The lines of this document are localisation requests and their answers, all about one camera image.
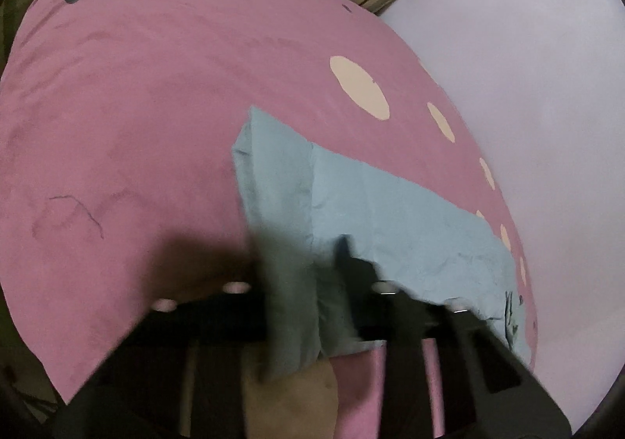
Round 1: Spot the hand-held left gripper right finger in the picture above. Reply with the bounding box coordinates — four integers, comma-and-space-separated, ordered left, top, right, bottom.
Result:
337, 234, 573, 439

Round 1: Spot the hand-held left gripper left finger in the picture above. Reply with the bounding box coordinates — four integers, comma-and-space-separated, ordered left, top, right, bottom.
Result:
54, 273, 274, 439

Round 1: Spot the light blue puffer jacket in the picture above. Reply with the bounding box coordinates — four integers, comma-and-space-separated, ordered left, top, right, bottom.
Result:
230, 106, 533, 384

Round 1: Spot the pink dotted bed sheet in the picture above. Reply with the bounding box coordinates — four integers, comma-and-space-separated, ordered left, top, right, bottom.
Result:
0, 0, 540, 439

